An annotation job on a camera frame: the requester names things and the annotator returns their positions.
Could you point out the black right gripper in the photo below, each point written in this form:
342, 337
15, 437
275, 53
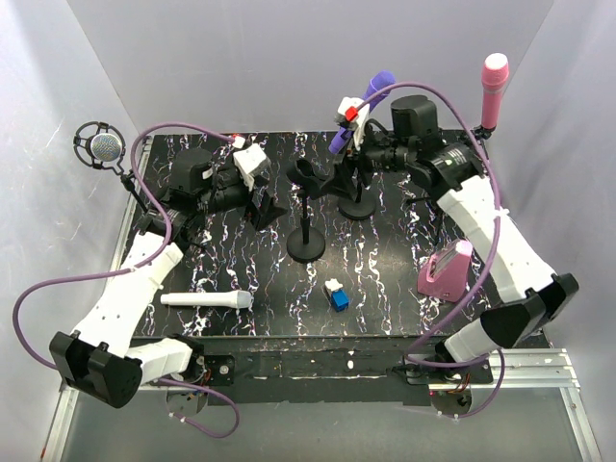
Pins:
340, 182

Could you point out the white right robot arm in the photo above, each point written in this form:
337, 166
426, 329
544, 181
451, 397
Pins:
457, 176

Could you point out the black stand with purple mic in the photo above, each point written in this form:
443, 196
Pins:
363, 205

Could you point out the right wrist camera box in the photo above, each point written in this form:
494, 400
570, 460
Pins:
351, 117

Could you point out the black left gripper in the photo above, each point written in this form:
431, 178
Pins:
267, 211

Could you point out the black tripod stand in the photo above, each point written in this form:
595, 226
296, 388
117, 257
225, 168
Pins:
482, 135
128, 181

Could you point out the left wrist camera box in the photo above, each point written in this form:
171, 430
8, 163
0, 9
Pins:
251, 162

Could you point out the blue and white block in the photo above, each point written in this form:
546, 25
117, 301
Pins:
336, 295

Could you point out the silver studio mic shock mount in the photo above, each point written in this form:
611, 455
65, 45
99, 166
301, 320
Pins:
100, 146

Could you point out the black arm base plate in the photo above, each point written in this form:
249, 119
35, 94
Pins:
338, 375

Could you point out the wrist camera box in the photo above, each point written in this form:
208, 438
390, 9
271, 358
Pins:
351, 117
251, 162

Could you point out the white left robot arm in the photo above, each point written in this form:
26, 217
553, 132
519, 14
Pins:
97, 357

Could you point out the pink handheld microphone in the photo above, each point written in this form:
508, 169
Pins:
494, 78

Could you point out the black left tripod stand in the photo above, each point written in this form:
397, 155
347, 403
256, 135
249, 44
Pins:
128, 181

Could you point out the aluminium frame rail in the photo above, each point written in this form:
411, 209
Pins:
521, 416

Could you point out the purple handheld microphone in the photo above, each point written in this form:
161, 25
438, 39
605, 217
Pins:
375, 92

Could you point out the black round-base mic stand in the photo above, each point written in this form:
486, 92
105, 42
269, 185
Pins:
306, 244

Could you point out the pink box holder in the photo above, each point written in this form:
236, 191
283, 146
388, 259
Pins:
445, 273

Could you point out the white handheld microphone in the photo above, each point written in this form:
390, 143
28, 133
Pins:
234, 299

